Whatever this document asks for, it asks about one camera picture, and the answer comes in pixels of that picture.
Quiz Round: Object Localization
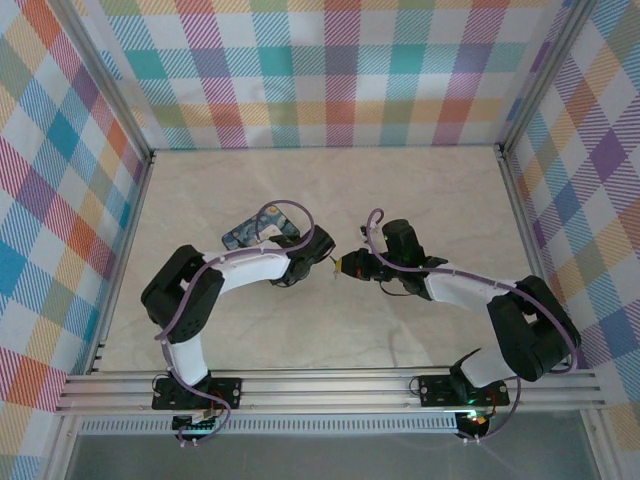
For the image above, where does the starry night print box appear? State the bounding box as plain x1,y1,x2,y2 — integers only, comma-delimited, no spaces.
222,206,305,252

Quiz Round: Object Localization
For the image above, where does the small black circuit board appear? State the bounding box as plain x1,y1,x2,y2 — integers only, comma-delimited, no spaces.
171,412,222,437
455,410,492,440

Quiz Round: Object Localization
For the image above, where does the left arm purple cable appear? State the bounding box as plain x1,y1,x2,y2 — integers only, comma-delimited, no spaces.
154,199,317,447

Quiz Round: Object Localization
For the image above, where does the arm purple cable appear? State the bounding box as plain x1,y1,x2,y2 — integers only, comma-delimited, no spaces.
154,199,317,447
360,207,581,446

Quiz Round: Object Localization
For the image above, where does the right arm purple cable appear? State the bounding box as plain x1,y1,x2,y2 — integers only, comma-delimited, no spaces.
360,207,581,446

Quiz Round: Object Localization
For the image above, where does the aluminium mounting rail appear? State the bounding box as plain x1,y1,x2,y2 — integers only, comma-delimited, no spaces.
54,369,606,416

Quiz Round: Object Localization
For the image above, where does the aluminium side rail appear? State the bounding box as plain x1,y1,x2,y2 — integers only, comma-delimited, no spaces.
87,152,157,376
497,147,576,369

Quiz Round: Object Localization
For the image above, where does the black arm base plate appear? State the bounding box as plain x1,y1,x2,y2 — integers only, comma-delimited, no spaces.
417,373,511,409
151,377,243,412

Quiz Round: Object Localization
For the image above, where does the grey slotted cable duct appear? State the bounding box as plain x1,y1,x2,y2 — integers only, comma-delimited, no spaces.
77,413,461,435

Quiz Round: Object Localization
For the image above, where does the aluminium frame post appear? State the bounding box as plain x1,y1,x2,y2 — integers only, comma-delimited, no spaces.
497,0,601,159
52,0,155,166

